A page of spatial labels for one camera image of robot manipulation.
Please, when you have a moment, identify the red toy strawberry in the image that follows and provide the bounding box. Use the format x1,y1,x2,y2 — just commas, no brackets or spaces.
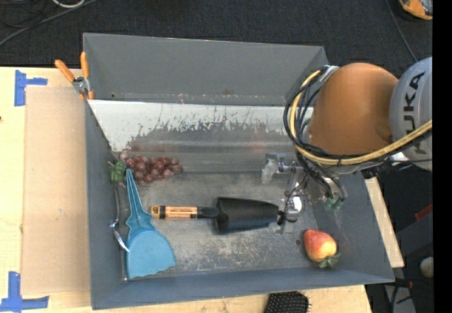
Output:
302,228,341,269

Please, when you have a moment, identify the blue plastic scoop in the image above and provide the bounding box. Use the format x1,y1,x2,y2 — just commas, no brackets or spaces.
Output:
124,167,178,280

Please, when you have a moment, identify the black trowel with orange handle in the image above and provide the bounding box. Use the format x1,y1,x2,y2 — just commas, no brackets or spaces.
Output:
149,196,284,236

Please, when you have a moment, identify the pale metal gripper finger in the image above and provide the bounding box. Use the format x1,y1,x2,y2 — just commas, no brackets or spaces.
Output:
278,195,304,235
261,153,297,184

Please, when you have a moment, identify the black hair brush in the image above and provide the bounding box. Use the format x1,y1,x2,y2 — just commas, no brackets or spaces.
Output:
263,290,312,313

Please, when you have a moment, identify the brown cardboard board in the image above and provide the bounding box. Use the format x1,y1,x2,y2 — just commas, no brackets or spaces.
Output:
20,85,93,297

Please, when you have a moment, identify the thin dark metal tool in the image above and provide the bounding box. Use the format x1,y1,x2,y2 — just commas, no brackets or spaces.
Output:
109,183,131,253

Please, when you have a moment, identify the purple toy grape bunch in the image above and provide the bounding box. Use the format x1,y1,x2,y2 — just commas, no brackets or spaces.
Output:
108,150,184,187

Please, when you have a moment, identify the grey metal bin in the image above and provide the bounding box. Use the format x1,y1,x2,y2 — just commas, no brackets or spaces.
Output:
81,32,396,311

